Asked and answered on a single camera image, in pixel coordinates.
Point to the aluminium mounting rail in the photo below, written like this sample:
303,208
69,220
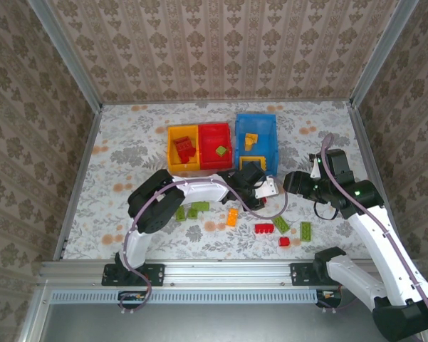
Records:
228,272

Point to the long red lego brick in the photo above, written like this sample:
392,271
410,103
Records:
264,228

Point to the red lego bricks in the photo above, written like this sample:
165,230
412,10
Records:
183,145

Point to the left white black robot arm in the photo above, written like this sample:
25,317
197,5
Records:
199,189

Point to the aluminium frame post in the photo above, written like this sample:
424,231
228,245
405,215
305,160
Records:
67,57
384,53

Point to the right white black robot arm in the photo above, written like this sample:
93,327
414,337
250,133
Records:
377,242

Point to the small red lego brick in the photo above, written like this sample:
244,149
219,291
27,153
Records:
284,242

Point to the blue plastic bin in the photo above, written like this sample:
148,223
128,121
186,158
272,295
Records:
263,142

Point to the green lego brick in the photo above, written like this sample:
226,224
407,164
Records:
281,224
201,206
305,231
180,214
192,213

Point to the small square green lego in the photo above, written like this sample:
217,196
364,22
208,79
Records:
221,151

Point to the aluminium table side rail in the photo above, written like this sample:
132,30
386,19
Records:
363,142
78,181

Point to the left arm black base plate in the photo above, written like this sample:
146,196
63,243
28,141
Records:
108,276

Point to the red plastic bin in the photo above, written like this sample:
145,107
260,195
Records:
210,146

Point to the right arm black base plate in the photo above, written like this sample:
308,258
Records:
299,274

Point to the yellow plastic bin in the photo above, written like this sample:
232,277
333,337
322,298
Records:
174,158

